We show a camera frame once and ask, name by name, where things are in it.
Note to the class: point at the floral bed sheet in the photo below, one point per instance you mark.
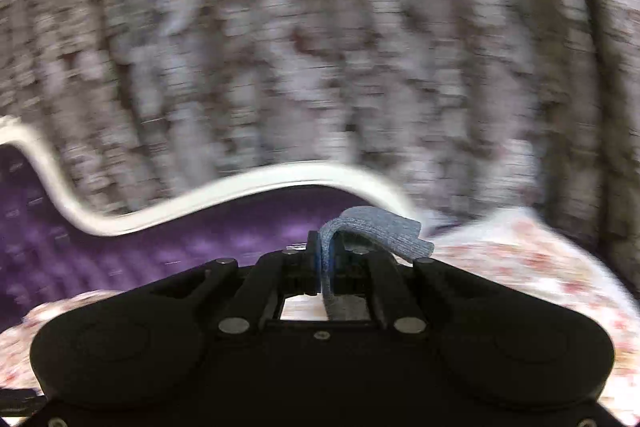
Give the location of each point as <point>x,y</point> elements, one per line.
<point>525,257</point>

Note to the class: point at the brown patterned lace curtain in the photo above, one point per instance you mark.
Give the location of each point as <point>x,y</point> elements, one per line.
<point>300,57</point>

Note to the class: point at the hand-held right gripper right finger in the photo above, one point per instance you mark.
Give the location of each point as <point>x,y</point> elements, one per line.
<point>331,259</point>

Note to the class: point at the small grey knit garment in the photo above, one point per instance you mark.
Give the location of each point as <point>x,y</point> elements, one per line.
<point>380,227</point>

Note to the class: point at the purple tufted headboard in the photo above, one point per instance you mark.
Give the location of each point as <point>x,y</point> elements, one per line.
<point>150,252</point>

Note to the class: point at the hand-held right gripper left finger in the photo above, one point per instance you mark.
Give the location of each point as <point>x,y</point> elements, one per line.
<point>315,263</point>

